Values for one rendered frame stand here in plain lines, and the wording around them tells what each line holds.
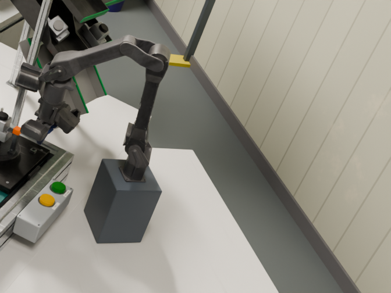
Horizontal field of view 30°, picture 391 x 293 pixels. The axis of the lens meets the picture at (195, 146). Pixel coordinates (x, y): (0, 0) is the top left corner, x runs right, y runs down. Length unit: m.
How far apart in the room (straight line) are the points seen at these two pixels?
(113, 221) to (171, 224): 0.27
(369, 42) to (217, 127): 1.28
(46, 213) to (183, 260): 0.44
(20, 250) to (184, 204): 0.61
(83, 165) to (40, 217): 0.44
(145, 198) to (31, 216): 0.32
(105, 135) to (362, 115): 1.64
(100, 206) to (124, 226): 0.09
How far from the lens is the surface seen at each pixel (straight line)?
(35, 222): 1.96
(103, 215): 2.06
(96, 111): 2.66
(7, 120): 2.07
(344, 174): 3.86
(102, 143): 2.50
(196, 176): 2.53
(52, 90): 1.93
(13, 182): 2.05
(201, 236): 2.28
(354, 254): 3.82
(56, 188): 2.06
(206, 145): 4.42
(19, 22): 3.24
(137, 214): 2.07
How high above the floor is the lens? 2.23
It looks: 31 degrees down
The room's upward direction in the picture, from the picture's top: 24 degrees clockwise
